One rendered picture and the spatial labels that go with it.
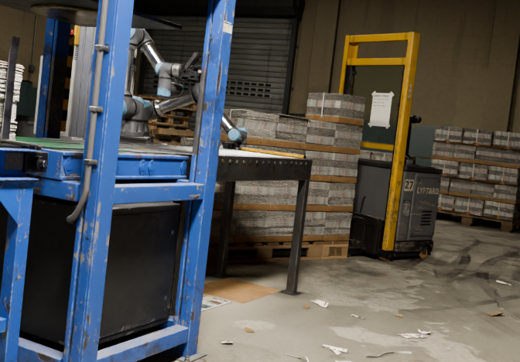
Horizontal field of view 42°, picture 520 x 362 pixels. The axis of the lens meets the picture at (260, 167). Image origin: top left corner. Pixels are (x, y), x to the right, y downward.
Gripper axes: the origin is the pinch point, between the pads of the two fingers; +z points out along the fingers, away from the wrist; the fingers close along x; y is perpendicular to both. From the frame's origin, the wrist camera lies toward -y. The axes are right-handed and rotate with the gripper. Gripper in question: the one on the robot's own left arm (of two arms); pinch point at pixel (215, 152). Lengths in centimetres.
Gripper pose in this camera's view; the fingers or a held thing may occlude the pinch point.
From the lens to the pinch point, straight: 421.8
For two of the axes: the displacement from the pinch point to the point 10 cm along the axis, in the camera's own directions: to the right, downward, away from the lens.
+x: 8.7, 1.3, -4.8
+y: 1.1, -9.9, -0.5
